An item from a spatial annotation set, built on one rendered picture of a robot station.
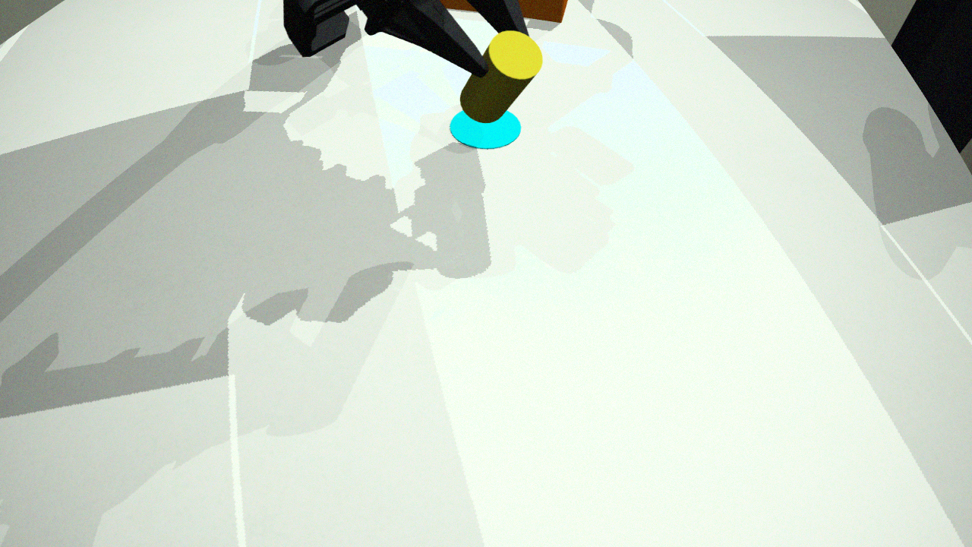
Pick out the cyan circle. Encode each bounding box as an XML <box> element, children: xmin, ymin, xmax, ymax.
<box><xmin>450</xmin><ymin>111</ymin><xmax>521</xmax><ymax>149</ymax></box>

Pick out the yellow cylinder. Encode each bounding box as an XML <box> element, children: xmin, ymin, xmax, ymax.
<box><xmin>459</xmin><ymin>30</ymin><xmax>543</xmax><ymax>123</ymax></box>

